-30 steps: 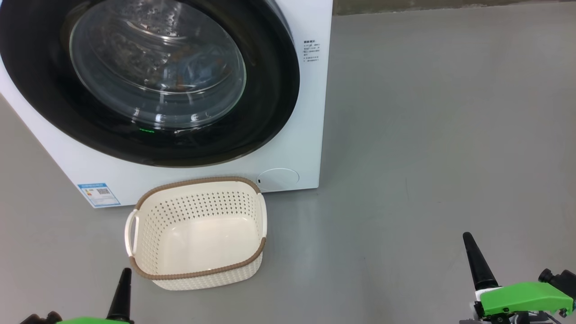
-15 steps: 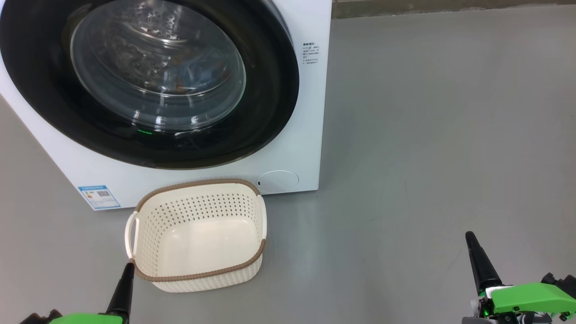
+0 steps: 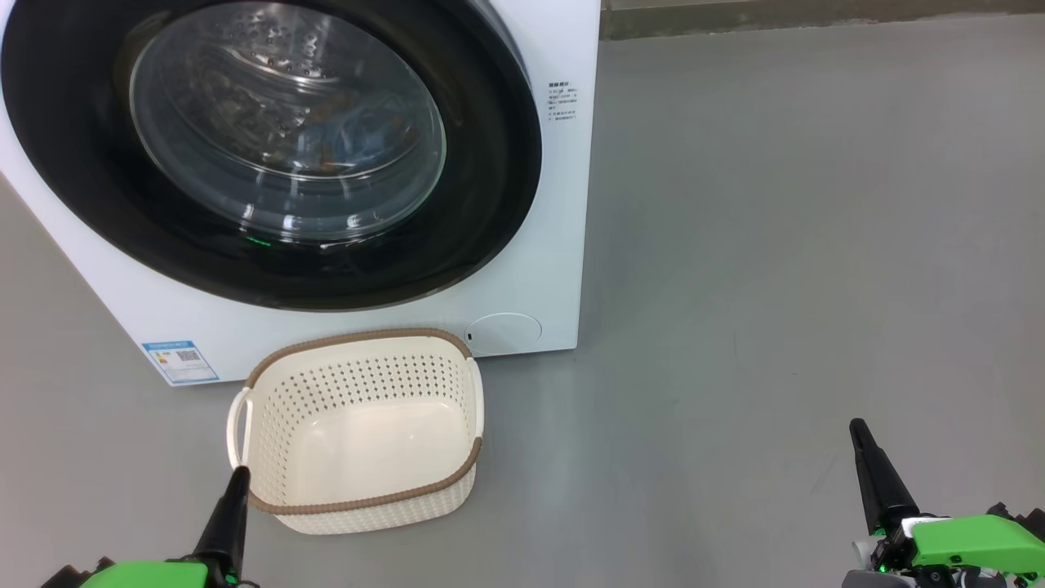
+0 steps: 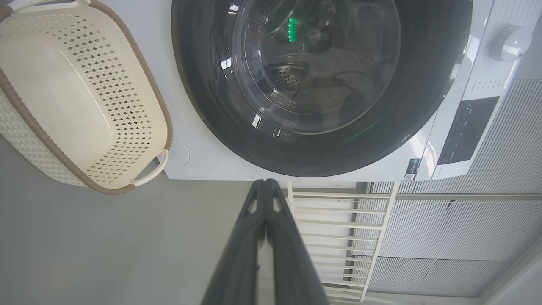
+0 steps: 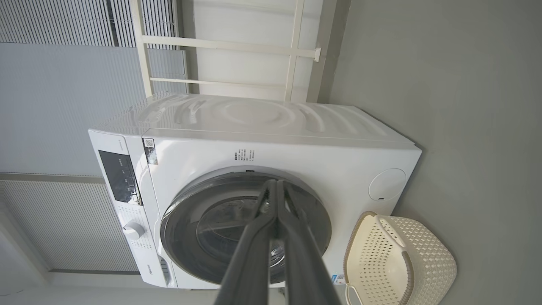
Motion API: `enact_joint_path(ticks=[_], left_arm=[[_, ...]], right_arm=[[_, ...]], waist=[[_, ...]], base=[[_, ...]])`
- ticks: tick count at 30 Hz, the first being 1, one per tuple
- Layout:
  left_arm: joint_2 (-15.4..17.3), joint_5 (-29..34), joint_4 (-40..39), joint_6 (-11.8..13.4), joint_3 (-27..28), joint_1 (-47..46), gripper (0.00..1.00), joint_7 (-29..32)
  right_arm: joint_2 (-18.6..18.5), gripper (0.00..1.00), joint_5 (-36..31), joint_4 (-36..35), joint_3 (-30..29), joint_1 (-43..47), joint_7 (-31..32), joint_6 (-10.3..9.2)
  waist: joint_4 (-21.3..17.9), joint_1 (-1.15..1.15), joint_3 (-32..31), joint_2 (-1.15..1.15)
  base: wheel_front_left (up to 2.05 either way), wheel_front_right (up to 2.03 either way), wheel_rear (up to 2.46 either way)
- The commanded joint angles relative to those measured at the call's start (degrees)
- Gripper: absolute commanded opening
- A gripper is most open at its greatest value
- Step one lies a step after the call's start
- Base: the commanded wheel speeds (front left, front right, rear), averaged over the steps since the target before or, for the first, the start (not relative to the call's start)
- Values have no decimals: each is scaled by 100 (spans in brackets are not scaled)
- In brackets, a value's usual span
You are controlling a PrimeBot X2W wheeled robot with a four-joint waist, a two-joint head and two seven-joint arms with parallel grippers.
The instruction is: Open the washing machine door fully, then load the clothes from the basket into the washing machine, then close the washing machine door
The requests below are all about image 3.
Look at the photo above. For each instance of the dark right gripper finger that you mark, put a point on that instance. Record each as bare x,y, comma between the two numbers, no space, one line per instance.
883,494

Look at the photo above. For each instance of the black round glass washer door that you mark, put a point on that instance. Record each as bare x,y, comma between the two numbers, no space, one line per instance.
490,204

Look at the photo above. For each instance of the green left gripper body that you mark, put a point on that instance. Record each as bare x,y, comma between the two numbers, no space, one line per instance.
143,576

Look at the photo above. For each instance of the white front-load washing machine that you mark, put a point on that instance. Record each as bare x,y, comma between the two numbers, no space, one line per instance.
531,269

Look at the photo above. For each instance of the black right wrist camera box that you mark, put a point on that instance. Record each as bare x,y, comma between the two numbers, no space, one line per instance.
1033,521

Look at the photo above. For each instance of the blue energy label sticker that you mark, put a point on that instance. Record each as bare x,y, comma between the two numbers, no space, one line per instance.
180,362

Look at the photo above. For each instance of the round white filter cover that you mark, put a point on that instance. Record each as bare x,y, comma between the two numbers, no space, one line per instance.
504,333

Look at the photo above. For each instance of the cream perforated basket brown rim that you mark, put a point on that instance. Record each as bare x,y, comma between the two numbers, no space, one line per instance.
367,514

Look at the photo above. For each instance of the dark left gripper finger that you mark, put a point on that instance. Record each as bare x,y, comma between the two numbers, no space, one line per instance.
227,527

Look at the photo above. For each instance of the stainless steel washing machine drum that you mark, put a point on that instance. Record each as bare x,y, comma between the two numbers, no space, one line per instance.
245,73

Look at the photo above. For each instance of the small black text sticker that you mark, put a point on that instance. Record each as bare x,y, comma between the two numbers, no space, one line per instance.
563,102

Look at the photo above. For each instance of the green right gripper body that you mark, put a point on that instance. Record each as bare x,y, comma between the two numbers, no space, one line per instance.
971,543

